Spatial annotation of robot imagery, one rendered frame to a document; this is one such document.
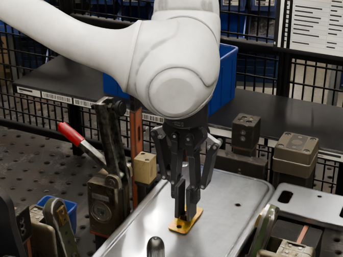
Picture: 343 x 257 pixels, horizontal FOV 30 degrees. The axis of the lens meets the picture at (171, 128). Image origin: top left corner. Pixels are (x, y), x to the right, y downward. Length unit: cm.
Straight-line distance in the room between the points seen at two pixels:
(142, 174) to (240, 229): 23
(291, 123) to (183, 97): 71
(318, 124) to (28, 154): 96
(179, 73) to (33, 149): 132
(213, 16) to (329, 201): 49
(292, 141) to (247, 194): 16
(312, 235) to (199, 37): 51
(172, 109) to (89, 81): 90
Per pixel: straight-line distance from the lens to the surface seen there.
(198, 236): 116
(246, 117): 140
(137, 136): 128
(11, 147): 211
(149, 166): 126
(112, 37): 87
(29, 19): 93
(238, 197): 127
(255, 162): 139
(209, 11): 97
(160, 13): 97
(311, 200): 128
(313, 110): 156
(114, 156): 118
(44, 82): 171
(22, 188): 189
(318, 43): 156
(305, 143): 136
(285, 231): 123
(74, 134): 122
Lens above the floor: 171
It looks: 28 degrees down
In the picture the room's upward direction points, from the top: straight up
